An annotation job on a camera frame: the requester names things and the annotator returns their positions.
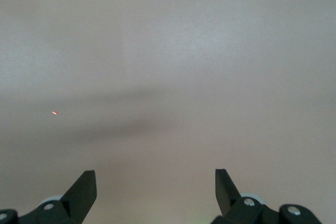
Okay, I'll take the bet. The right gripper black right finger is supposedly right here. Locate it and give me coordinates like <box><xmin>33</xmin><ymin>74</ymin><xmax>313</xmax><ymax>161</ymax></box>
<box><xmin>211</xmin><ymin>168</ymin><xmax>322</xmax><ymax>224</ymax></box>

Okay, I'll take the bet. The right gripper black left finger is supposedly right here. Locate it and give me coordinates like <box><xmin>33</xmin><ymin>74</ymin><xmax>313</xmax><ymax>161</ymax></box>
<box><xmin>0</xmin><ymin>169</ymin><xmax>98</xmax><ymax>224</ymax></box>

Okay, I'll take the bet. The brown table mat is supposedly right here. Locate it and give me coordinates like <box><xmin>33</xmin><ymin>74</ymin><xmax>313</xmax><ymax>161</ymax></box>
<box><xmin>0</xmin><ymin>0</ymin><xmax>336</xmax><ymax>224</ymax></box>

